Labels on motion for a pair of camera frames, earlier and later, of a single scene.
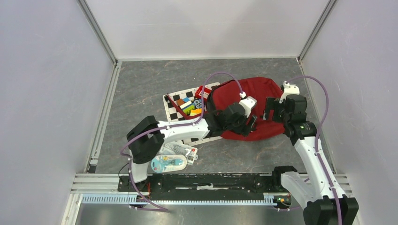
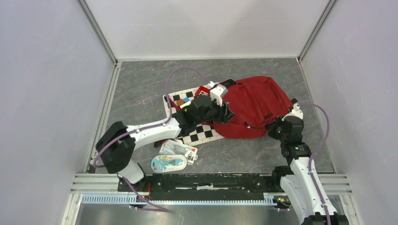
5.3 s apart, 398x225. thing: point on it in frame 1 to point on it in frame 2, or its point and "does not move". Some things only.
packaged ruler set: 175,147 does not move
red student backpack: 223,93 does not move
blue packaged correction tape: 164,163 does not move
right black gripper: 273,103 to 270,127
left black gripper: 244,129 to 225,114
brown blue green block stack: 186,105 does not move
